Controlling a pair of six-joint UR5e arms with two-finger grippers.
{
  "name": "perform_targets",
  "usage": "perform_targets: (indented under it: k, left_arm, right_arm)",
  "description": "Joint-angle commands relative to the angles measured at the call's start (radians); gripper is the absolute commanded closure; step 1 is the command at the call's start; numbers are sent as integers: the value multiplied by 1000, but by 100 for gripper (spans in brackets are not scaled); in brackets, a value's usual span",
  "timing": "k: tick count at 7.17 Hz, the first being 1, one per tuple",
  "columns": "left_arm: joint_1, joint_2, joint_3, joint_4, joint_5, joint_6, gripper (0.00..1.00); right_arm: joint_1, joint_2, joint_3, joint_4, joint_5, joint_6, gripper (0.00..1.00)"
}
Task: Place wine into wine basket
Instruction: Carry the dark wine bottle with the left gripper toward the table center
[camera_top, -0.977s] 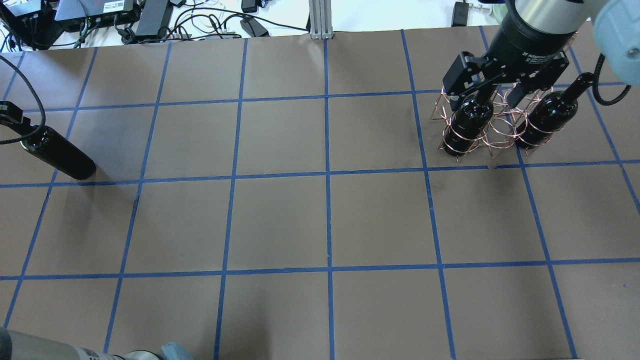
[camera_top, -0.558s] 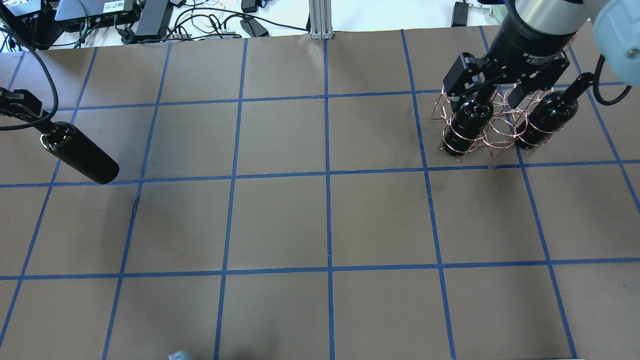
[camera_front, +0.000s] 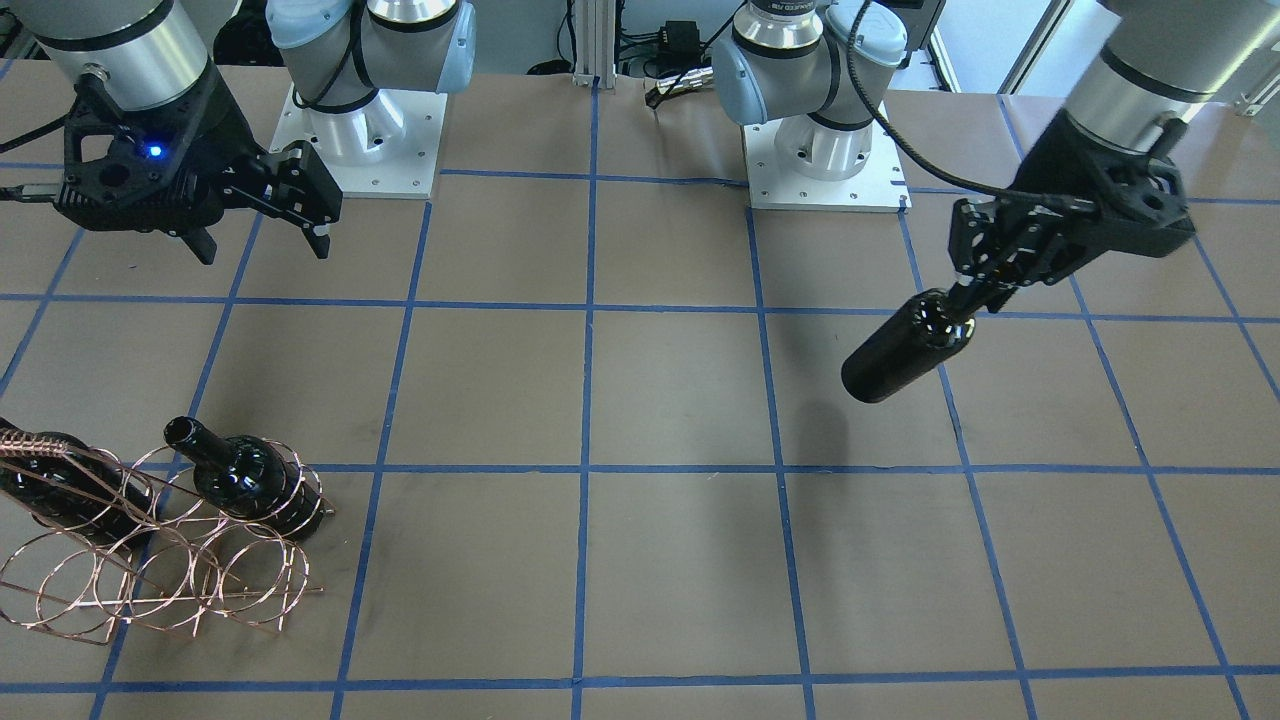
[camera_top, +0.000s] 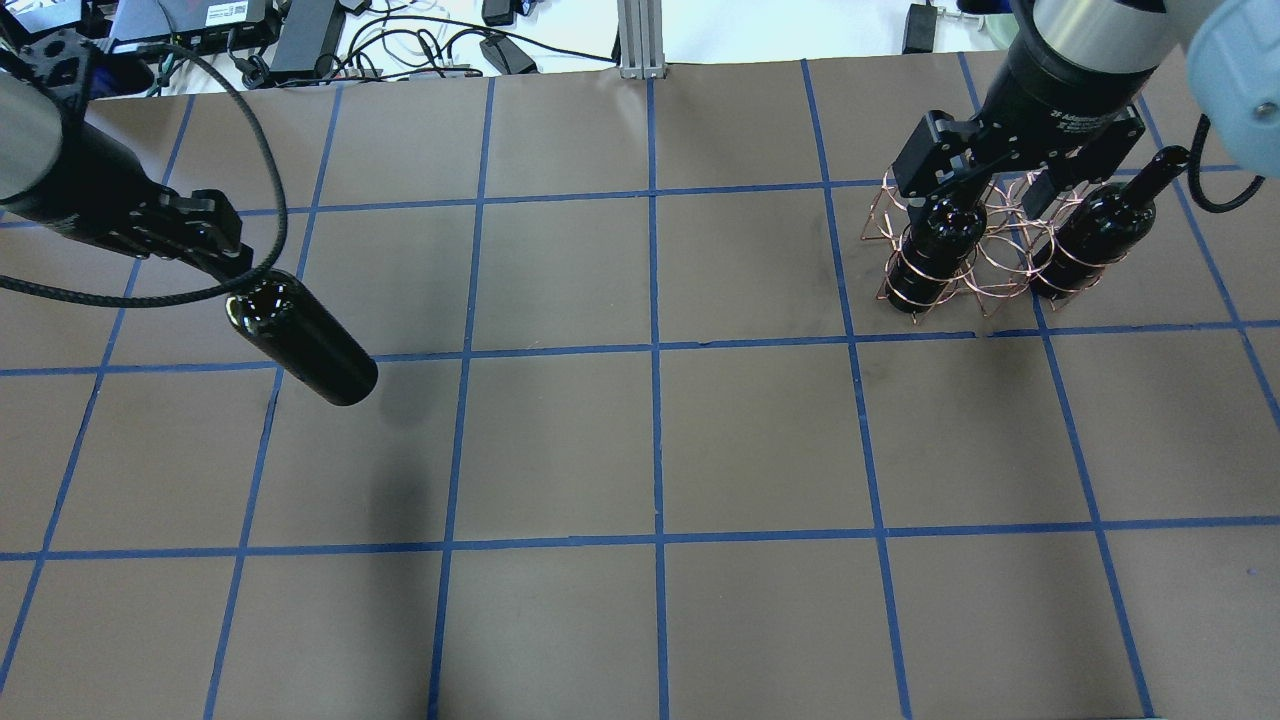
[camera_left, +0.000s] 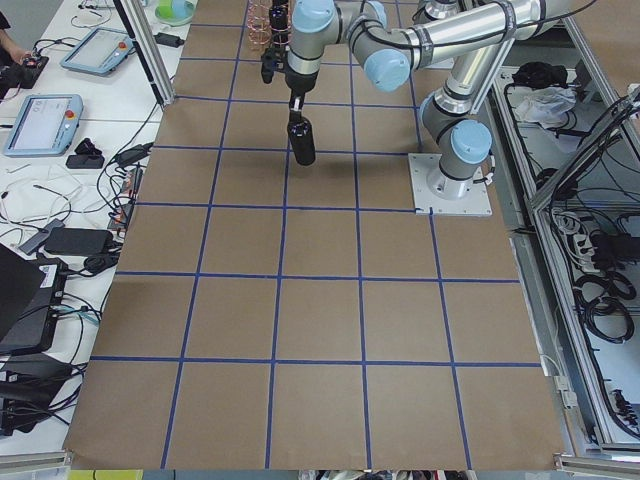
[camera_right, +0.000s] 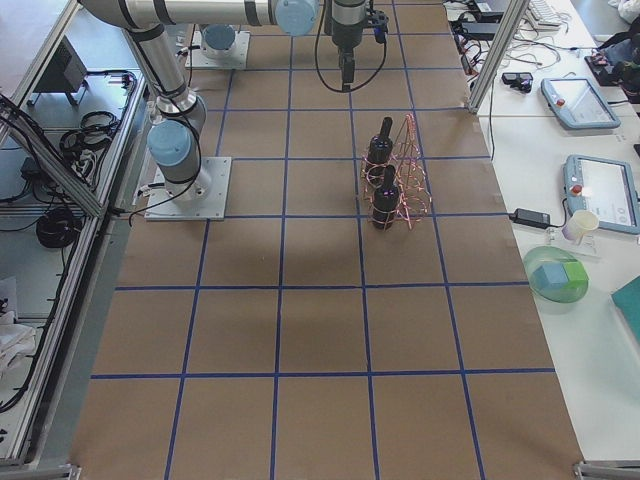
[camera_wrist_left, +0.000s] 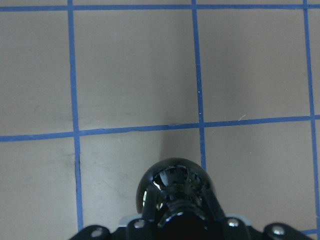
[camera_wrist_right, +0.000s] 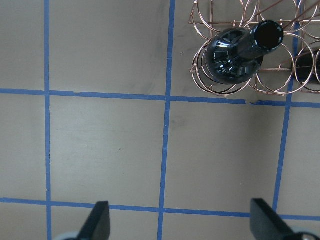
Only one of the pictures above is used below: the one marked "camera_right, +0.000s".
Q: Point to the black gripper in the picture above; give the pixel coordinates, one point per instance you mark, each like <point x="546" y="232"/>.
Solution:
<point x="345" y="29"/>

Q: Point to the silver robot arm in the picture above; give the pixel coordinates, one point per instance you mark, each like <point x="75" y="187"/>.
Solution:
<point x="174" y="142"/>
<point x="217" y="37"/>

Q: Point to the dark bottle in basket far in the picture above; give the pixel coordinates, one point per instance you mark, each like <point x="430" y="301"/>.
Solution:
<point x="380" y="148"/>

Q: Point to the dark bottle in basket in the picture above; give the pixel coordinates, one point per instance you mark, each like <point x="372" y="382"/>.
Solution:
<point x="380" y="148"/>
<point x="385" y="200"/>

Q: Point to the dark bottle in basket near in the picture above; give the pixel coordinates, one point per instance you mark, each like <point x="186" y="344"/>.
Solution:
<point x="385" y="200"/>

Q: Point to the black power adapter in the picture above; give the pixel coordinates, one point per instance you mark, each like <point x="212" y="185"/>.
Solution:
<point x="530" y="218"/>

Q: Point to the blue teach pendant far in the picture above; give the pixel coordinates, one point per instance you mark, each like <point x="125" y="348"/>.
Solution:
<point x="578" y="104"/>

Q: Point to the blue teach pendant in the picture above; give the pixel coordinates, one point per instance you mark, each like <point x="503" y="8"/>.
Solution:
<point x="604" y="187"/>
<point x="578" y="104"/>

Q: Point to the paper cup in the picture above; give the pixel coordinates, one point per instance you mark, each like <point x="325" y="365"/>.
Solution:
<point x="581" y="223"/>

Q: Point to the blue teach pendant near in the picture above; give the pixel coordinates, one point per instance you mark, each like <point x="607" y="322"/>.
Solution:
<point x="604" y="187"/>

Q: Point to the blue foam cube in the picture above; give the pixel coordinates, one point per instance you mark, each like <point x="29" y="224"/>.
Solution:
<point x="548" y="279"/>

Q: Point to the green glass bowl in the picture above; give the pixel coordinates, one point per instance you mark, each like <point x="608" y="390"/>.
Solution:
<point x="543" y="254"/>

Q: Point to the green foam cube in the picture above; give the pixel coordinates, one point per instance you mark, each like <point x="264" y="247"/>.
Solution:
<point x="577" y="280"/>

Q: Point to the teal book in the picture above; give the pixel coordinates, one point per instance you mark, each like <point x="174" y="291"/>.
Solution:
<point x="627" y="300"/>

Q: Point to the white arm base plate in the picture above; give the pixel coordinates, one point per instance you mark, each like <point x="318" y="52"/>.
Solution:
<point x="205" y="199"/>
<point x="204" y="57"/>

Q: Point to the copper wire wine basket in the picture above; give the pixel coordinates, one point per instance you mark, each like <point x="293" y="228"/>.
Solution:
<point x="411" y="177"/>

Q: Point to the aluminium frame post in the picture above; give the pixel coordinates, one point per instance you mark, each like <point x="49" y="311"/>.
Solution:
<point x="506" y="30"/>

